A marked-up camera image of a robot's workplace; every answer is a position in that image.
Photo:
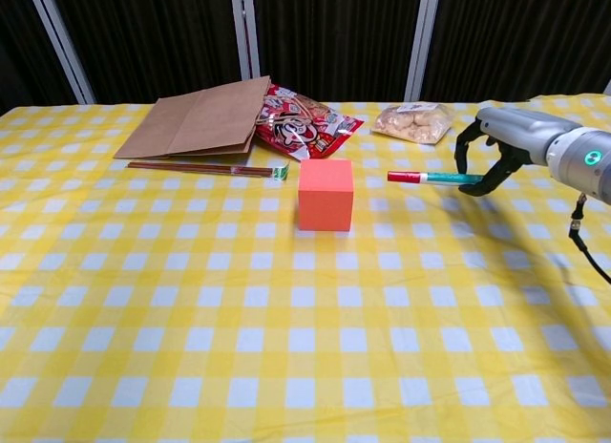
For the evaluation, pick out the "yellow white checkered tablecloth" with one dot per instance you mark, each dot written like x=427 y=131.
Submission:
x=305 y=319

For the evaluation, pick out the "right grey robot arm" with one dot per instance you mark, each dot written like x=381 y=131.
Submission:
x=582 y=161

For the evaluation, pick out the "brown paper bag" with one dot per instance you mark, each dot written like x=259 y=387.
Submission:
x=200 y=123

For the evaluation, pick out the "orange cube block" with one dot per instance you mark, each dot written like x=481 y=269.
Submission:
x=324 y=204

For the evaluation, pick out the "white metal frame post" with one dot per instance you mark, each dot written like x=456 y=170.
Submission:
x=59 y=37
x=244 y=27
x=422 y=37
x=607 y=89

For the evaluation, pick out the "clear bag of biscuits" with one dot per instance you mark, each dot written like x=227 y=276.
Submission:
x=413 y=120

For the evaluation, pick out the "brown chopstick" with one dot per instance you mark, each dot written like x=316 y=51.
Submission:
x=191 y=165
x=191 y=170

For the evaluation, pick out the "black ribbed curtain panel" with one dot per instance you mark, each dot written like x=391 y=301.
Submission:
x=153 y=37
x=334 y=37
x=525 y=37
x=19 y=42

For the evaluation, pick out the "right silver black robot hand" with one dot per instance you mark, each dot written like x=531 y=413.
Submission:
x=515 y=128

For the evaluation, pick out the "red-capped white marker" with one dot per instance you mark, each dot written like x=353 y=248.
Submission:
x=406 y=177

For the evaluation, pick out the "red cartoon snack bag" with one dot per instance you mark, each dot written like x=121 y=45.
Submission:
x=305 y=128

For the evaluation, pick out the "green and white small packet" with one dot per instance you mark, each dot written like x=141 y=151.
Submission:
x=281 y=172

